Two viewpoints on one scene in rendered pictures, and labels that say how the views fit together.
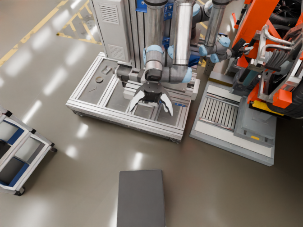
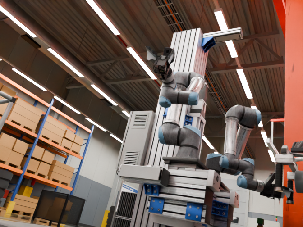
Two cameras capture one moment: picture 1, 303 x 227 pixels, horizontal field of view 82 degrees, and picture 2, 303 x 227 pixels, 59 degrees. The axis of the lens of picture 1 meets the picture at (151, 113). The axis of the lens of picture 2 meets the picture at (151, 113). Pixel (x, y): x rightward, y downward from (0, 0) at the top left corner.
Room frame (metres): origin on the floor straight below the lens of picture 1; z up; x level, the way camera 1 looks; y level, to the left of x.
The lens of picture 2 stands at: (-0.74, -0.35, 0.39)
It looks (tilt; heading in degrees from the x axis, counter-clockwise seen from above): 24 degrees up; 17
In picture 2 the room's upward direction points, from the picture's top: 13 degrees clockwise
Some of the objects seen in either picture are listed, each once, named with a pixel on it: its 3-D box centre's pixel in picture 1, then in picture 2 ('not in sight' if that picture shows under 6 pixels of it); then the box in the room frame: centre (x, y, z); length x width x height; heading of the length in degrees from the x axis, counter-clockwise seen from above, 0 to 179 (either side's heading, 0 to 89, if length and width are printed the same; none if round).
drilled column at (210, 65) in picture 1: (212, 60); not in sight; (1.68, -0.77, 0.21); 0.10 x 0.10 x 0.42; 67
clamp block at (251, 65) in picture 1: (256, 65); (285, 159); (0.86, -0.70, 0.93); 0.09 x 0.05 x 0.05; 67
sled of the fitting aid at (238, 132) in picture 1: (255, 120); not in sight; (0.87, -1.11, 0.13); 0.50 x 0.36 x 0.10; 157
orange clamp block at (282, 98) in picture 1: (282, 98); not in sight; (0.64, -0.84, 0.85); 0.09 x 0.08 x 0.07; 157
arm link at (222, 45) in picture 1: (221, 46); (245, 166); (1.07, -0.51, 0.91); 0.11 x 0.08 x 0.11; 108
